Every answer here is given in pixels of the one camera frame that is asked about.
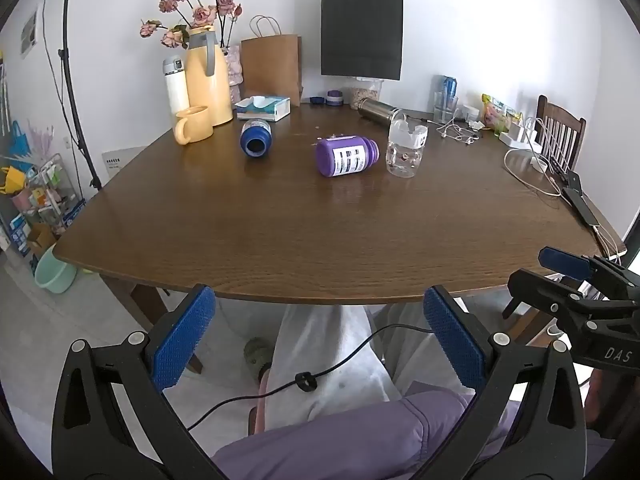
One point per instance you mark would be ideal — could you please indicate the pink slipper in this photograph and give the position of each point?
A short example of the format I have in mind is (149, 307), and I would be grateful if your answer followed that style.
(261, 400)

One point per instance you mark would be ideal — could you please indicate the clear glass jar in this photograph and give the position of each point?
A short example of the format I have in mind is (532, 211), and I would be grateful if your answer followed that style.
(405, 152)

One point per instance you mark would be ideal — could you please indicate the pink vase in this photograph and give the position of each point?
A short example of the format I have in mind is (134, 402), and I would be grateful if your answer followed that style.
(233, 72)

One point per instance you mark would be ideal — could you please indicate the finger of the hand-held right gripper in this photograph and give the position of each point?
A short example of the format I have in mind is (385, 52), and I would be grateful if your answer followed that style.
(565, 262)
(537, 287)

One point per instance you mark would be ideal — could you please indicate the black light stand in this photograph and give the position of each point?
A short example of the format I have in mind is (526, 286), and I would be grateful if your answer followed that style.
(70, 85)

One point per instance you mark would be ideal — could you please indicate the purple bottle white label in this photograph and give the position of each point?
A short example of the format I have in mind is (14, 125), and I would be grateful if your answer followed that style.
(345, 156)

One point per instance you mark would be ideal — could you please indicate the black paper bag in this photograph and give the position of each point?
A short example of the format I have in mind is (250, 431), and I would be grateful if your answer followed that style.
(361, 30)

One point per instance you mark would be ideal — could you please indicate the blue hanging bag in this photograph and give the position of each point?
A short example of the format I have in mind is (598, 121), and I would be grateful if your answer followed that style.
(19, 140)

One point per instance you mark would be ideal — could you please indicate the white power strip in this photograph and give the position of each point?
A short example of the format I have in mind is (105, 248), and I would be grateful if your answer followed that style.
(517, 135)

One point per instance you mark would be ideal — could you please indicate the steel vacuum bottle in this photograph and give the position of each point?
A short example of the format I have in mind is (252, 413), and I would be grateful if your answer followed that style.
(377, 110)

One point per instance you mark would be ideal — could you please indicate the yellow thermos jug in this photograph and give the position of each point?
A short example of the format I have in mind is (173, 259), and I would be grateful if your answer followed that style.
(207, 85)

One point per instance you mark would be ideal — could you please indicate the black phone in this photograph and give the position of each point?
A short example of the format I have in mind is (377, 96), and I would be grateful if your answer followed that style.
(580, 200)

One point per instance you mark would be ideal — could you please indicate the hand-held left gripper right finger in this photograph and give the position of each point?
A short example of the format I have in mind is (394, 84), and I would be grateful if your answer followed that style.
(455, 340)

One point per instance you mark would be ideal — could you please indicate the person's grey trousers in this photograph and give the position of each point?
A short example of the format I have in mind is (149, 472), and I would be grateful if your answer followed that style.
(325, 355)

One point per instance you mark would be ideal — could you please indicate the white thermos bottle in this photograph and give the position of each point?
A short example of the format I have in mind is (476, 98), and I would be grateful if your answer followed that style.
(175, 87)

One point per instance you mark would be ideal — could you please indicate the blue bottle on side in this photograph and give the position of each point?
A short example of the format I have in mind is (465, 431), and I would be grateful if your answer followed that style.
(255, 139)

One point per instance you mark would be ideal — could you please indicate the white wall vent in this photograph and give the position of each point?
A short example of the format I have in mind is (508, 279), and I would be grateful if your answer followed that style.
(29, 30)

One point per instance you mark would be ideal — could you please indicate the colourful snack packet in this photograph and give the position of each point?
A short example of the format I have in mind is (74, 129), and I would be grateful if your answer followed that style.
(497, 112)

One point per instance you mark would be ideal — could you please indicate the small white container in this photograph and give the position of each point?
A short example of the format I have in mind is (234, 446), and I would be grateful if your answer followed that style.
(471, 112)

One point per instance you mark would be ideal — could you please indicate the clear drinking glass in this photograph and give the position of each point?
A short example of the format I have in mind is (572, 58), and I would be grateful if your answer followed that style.
(445, 109)

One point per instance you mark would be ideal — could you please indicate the purple lid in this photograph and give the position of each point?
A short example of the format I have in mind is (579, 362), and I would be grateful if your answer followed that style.
(334, 98)

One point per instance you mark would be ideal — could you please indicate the blue lid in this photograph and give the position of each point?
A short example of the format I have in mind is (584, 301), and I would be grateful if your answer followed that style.
(317, 101)

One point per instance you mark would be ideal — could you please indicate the tissue box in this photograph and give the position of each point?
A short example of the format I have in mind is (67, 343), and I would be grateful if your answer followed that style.
(262, 108)

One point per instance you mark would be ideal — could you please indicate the wooden chair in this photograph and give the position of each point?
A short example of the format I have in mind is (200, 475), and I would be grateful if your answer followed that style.
(560, 132)

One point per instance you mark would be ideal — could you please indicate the brown paper bag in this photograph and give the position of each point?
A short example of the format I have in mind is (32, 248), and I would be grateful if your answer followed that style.
(272, 67)

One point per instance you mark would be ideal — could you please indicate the white earphones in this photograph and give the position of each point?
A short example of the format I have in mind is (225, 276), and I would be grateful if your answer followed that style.
(455, 132)

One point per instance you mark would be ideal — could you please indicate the yellow mug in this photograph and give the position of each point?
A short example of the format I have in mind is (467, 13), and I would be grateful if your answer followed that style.
(195, 124)

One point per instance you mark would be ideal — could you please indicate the pink artificial flowers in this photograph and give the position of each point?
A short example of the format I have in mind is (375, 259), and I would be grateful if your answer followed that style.
(202, 14)

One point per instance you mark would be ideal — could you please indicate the white wall panel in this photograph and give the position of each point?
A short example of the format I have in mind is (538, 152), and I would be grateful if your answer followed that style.
(122, 162)

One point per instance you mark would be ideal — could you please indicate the blue drink can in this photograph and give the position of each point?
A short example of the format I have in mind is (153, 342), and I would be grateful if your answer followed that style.
(446, 84)

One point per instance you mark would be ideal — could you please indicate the cardboard box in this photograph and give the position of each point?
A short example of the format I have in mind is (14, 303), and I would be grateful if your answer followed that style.
(41, 240)

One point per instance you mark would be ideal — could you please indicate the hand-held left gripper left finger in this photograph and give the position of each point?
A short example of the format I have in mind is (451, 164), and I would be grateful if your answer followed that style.
(182, 340)

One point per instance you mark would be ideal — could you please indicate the glass jar of oats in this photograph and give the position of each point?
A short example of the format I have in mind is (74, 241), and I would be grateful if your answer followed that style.
(366, 92)

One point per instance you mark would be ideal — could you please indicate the green plastic basin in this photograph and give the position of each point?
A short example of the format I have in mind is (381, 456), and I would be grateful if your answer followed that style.
(55, 272)

